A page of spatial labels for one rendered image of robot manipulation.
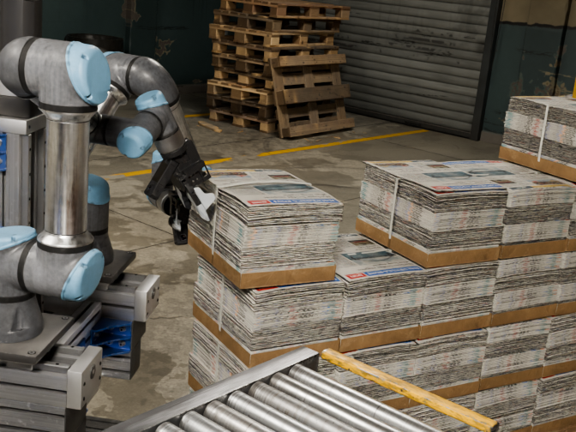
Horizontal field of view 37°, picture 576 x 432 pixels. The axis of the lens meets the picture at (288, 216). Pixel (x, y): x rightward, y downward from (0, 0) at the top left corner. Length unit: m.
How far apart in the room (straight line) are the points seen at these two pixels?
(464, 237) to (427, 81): 7.52
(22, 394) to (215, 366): 0.73
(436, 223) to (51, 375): 1.20
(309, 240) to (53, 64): 0.88
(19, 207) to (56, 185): 0.34
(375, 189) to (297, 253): 0.55
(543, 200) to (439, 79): 7.24
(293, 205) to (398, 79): 8.11
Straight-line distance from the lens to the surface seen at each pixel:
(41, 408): 1.98
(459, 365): 2.80
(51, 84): 1.73
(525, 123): 3.07
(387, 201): 2.68
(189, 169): 2.22
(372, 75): 10.48
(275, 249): 2.23
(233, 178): 2.41
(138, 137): 2.05
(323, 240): 2.30
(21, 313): 1.94
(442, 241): 2.56
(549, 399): 3.22
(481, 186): 2.65
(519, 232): 2.78
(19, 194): 2.10
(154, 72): 2.51
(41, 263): 1.84
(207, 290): 2.52
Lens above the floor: 1.64
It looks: 16 degrees down
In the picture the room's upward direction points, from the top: 6 degrees clockwise
